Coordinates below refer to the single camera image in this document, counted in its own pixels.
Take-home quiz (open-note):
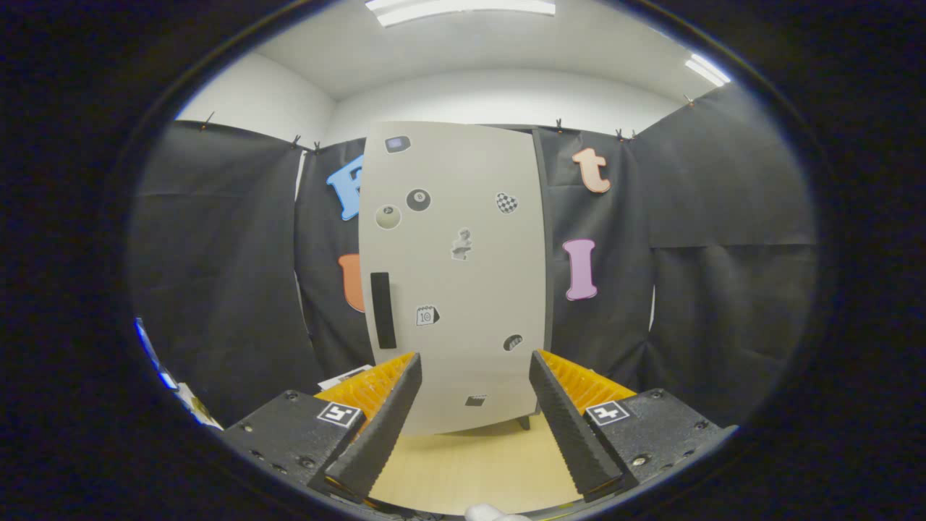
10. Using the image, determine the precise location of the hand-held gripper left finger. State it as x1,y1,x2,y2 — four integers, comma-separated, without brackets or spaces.
221,352,423,504

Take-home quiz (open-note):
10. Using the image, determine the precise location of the white blue printed board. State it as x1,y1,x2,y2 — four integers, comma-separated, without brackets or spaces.
132,317,224,430

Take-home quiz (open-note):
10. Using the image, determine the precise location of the ceiling light panel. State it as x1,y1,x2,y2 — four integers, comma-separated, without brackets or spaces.
365,0,558,27
684,53,733,88

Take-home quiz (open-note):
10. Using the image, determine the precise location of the row of black cloth clips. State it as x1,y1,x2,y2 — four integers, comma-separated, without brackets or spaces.
199,93,697,154

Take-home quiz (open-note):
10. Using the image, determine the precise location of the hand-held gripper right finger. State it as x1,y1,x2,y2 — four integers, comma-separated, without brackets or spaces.
529,350,740,504

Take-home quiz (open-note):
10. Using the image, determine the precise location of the black door handle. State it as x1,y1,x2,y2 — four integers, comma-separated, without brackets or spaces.
370,272,398,350

